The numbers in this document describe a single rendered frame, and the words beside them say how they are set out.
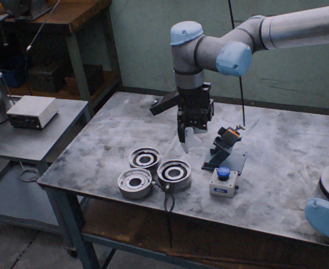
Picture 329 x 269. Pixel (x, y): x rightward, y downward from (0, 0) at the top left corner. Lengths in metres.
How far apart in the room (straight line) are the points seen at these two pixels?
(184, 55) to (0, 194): 1.64
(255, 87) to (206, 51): 1.99
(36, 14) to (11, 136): 1.07
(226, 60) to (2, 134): 1.28
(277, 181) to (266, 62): 1.61
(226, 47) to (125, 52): 2.24
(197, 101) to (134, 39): 2.02
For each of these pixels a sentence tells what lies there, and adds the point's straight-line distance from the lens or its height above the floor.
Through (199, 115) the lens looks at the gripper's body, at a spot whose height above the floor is 1.09.
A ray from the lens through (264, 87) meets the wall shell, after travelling 2.86.
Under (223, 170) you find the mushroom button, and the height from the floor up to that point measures 0.88.
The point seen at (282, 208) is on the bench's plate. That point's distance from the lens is 1.18.
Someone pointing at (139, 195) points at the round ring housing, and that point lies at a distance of 1.20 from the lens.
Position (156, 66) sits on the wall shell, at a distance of 3.02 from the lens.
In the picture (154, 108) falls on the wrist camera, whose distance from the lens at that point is 1.06.
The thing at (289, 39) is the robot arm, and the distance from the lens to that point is 0.93.
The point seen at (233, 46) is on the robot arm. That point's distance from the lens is 0.88.
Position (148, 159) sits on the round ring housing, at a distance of 1.33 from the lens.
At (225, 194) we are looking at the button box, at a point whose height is 0.81.
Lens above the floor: 1.66
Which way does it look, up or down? 36 degrees down
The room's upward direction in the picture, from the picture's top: 7 degrees counter-clockwise
